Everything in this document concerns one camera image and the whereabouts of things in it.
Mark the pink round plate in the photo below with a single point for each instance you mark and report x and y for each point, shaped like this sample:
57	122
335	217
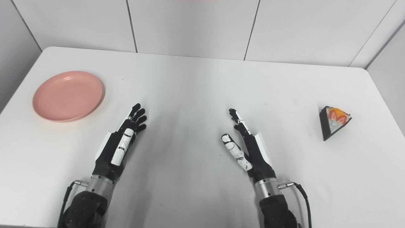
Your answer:
68	96

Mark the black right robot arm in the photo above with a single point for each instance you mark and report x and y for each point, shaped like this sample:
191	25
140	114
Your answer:
275	205

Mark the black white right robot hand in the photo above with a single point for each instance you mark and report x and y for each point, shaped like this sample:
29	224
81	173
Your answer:
258	155

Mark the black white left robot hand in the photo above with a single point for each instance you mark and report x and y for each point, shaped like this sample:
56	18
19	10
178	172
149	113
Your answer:
109	152

